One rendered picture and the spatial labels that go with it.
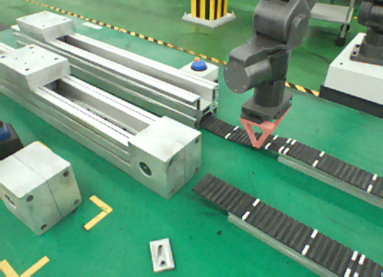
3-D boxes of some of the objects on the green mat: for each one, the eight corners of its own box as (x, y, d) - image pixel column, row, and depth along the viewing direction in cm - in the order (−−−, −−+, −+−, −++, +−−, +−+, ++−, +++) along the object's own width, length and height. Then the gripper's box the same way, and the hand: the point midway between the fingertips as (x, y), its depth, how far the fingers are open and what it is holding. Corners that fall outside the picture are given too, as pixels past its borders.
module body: (167, 151, 67) (165, 119, 62) (132, 178, 61) (127, 144, 56) (-7, 58, 106) (-16, 33, 101) (-37, 68, 100) (-50, 43, 94)
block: (93, 194, 58) (82, 156, 52) (39, 237, 50) (19, 197, 44) (61, 172, 62) (47, 134, 56) (7, 208, 55) (-15, 169, 49)
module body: (217, 113, 79) (219, 83, 74) (192, 132, 73) (192, 101, 67) (44, 41, 118) (37, 19, 112) (19, 50, 111) (10, 26, 106)
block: (207, 163, 64) (209, 126, 58) (167, 200, 56) (164, 162, 51) (174, 146, 69) (173, 109, 63) (132, 178, 61) (126, 140, 55)
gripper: (276, 90, 53) (266, 158, 62) (299, 67, 59) (286, 133, 69) (241, 79, 56) (236, 146, 65) (266, 60, 62) (259, 123, 72)
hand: (262, 137), depth 66 cm, fingers open, 6 cm apart
